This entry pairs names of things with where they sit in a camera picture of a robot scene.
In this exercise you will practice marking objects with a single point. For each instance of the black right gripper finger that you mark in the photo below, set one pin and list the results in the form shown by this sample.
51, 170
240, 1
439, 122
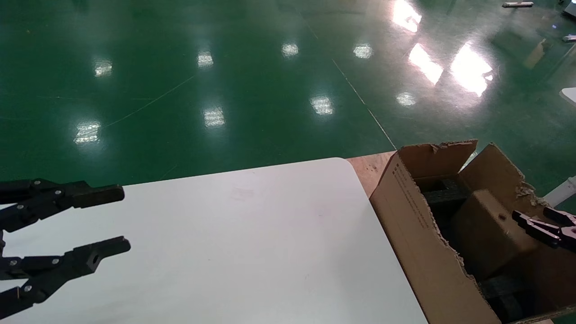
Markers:
562, 218
546, 233

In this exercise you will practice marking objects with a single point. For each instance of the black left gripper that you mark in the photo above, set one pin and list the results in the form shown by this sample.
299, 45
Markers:
1, 237

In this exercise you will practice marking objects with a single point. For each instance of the small brown wood-pattern box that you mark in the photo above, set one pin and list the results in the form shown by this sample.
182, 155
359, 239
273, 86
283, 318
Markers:
486, 234

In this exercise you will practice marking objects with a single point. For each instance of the big torn cardboard box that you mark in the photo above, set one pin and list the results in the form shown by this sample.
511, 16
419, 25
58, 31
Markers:
418, 252

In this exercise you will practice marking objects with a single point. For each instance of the white pole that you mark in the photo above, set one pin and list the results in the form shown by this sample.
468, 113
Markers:
562, 191

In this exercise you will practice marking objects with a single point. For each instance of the black foam block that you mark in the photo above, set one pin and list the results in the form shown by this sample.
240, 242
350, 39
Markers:
508, 292
450, 195

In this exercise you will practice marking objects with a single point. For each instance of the white rounded table corner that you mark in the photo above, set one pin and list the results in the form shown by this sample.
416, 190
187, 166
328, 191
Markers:
570, 95

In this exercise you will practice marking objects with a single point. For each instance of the small grey floor object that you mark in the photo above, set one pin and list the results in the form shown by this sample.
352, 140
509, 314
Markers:
569, 38

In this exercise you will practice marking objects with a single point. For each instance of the brown wooden board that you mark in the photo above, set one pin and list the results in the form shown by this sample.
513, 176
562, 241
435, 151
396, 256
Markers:
366, 171

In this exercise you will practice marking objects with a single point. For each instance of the dark machine base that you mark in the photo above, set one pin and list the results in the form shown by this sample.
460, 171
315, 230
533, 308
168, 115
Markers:
570, 6

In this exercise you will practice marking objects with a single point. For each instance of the grey flat bar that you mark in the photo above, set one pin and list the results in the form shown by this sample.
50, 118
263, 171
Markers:
517, 4

